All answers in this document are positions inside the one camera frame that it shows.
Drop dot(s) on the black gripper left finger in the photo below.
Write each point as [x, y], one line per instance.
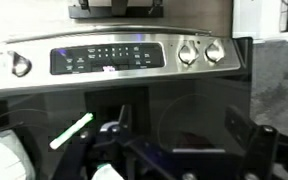
[74, 164]

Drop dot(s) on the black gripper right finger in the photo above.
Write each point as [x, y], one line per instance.
[259, 143]

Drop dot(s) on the white marker green cap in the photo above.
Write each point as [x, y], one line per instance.
[70, 131]

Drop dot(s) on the stainless steel stove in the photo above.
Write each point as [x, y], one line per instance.
[104, 70]

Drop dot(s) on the stove knob far right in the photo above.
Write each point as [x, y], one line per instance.
[215, 51]

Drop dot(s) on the stove knob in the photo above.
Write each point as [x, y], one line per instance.
[21, 65]
[215, 51]
[188, 52]

